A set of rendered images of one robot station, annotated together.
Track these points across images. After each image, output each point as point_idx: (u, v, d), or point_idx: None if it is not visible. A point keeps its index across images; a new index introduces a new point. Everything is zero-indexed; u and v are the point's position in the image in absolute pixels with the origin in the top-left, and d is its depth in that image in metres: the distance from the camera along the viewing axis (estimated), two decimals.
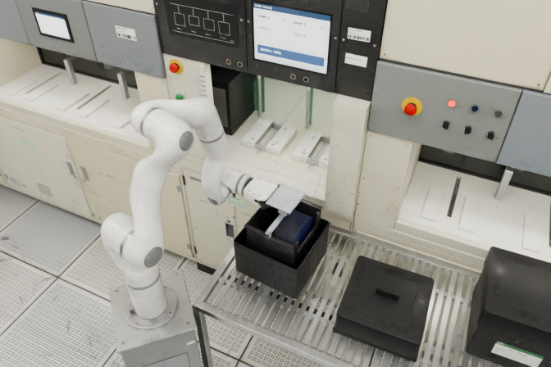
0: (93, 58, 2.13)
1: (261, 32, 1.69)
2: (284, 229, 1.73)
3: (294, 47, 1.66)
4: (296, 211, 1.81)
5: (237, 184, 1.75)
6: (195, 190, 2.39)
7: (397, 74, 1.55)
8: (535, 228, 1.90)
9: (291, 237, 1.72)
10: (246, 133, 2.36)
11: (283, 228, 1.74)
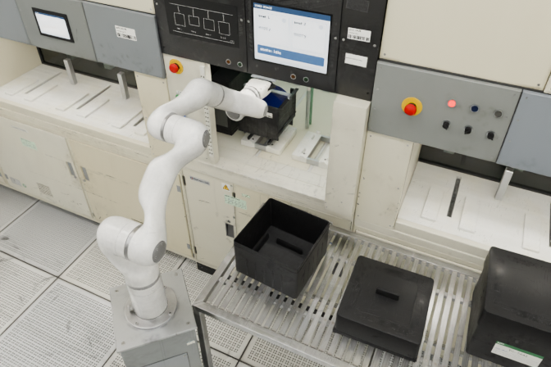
0: (93, 58, 2.13)
1: (261, 32, 1.69)
2: (278, 95, 2.23)
3: (294, 47, 1.66)
4: None
5: (255, 93, 2.02)
6: (195, 190, 2.39)
7: (397, 74, 1.55)
8: (535, 228, 1.90)
9: None
10: (246, 133, 2.36)
11: (276, 95, 2.23)
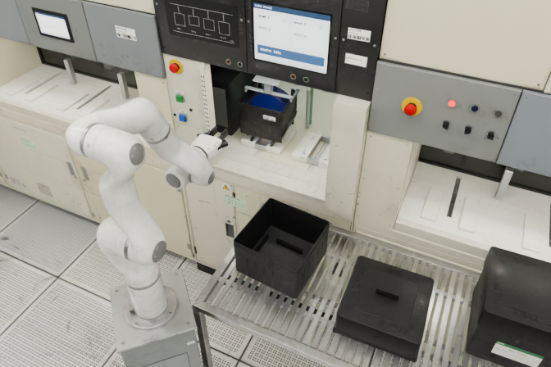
0: (93, 58, 2.13)
1: (261, 32, 1.69)
2: (280, 97, 2.23)
3: (294, 47, 1.66)
4: (258, 93, 2.26)
5: None
6: (195, 190, 2.39)
7: (397, 74, 1.55)
8: (535, 228, 1.90)
9: None
10: (246, 133, 2.36)
11: (278, 97, 2.23)
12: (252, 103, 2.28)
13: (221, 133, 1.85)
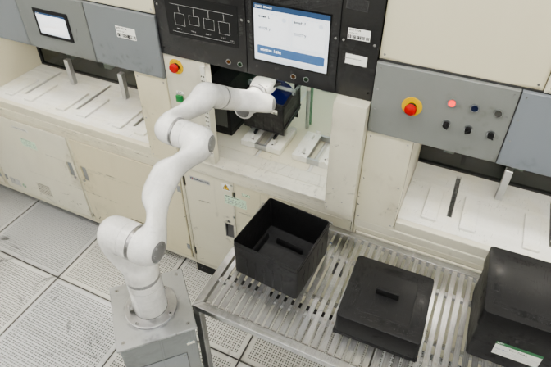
0: (93, 58, 2.13)
1: (261, 32, 1.69)
2: None
3: (294, 47, 1.66)
4: None
5: (262, 91, 2.03)
6: (195, 190, 2.39)
7: (397, 74, 1.55)
8: (535, 228, 1.90)
9: (289, 88, 2.28)
10: (246, 133, 2.36)
11: (281, 90, 2.25)
12: None
13: None
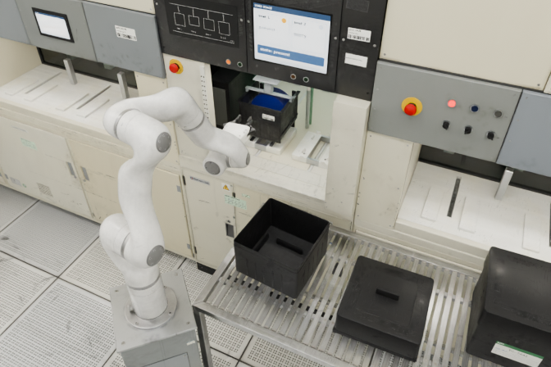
0: (93, 58, 2.13)
1: (261, 32, 1.69)
2: (280, 97, 2.24)
3: (294, 47, 1.66)
4: (259, 94, 2.27)
5: None
6: (195, 190, 2.39)
7: (397, 74, 1.55)
8: (535, 228, 1.90)
9: None
10: None
11: (278, 98, 2.23)
12: (252, 104, 2.30)
13: (248, 121, 1.92)
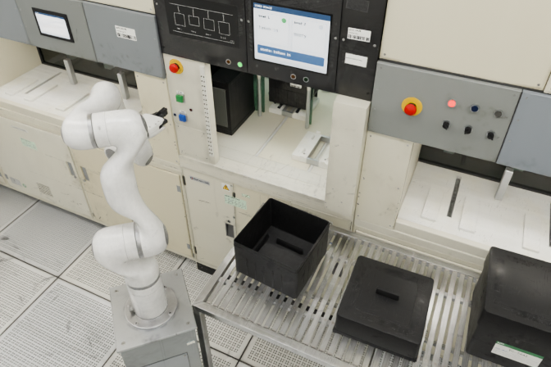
0: (93, 58, 2.13)
1: (261, 32, 1.69)
2: None
3: (294, 47, 1.66)
4: None
5: None
6: (195, 190, 2.39)
7: (397, 74, 1.55)
8: (535, 228, 1.90)
9: None
10: (273, 102, 2.59)
11: None
12: None
13: (161, 112, 1.94)
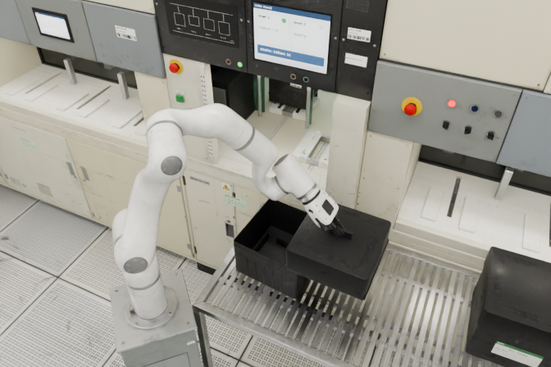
0: (93, 58, 2.13)
1: (261, 32, 1.69)
2: None
3: (294, 47, 1.66)
4: None
5: None
6: (195, 190, 2.39)
7: (397, 74, 1.55)
8: (535, 228, 1.90)
9: None
10: (273, 102, 2.59)
11: None
12: None
13: (333, 224, 1.65)
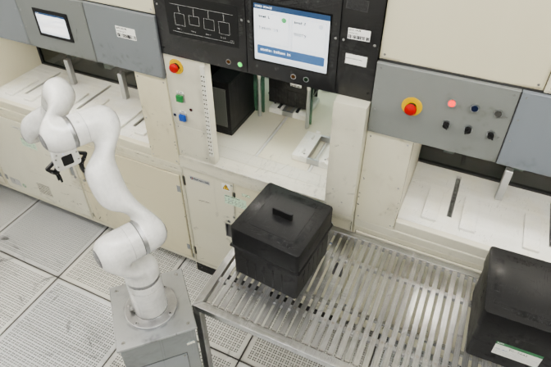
0: (93, 58, 2.13)
1: (261, 32, 1.69)
2: None
3: (294, 47, 1.66)
4: None
5: None
6: (195, 190, 2.39)
7: (397, 74, 1.55)
8: (535, 228, 1.90)
9: None
10: (273, 102, 2.59)
11: None
12: None
13: None
